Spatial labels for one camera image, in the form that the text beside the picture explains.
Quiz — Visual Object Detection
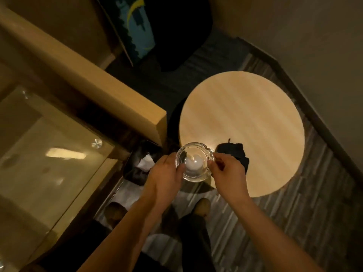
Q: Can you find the person's left forearm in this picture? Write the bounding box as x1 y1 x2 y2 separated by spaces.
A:
76 192 174 272

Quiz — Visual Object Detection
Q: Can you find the black cloth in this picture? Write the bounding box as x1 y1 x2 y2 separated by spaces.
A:
215 138 250 175

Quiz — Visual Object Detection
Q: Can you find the black trash bin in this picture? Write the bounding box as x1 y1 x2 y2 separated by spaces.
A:
122 140 171 187

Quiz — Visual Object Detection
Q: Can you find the person's left shoe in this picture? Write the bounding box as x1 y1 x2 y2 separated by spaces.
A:
104 202 127 229

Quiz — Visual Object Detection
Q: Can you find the black cushion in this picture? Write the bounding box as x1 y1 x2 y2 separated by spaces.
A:
146 0 214 73

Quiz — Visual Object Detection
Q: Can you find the blue yellow patterned cushion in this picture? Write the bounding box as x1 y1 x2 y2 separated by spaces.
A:
95 0 157 67

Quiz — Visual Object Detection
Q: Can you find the dark grey sofa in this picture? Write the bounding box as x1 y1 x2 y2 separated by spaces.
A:
105 25 250 119

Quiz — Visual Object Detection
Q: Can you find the glass-top bedside table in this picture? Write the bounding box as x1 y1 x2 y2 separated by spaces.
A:
0 82 134 272

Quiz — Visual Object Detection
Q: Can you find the person's right forearm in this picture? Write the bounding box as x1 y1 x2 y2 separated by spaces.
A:
226 191 327 272

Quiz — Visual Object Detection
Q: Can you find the clear glass ashtray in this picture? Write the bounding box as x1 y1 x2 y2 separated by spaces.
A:
175 142 215 183

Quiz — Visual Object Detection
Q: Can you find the person's right hand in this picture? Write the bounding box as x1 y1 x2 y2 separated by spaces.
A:
208 152 250 203

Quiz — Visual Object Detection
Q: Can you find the person's shoe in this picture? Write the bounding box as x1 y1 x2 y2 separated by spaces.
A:
191 197 212 220
104 202 127 229

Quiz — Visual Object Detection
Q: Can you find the small white paper wad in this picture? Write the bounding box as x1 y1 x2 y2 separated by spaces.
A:
184 155 204 173

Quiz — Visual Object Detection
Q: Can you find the person's left hand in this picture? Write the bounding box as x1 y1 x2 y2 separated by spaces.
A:
141 152 186 209

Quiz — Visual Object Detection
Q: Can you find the round wooden table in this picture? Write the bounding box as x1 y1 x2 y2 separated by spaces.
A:
178 71 306 198

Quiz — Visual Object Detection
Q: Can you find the person's right shoe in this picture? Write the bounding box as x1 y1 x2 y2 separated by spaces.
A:
191 197 212 220

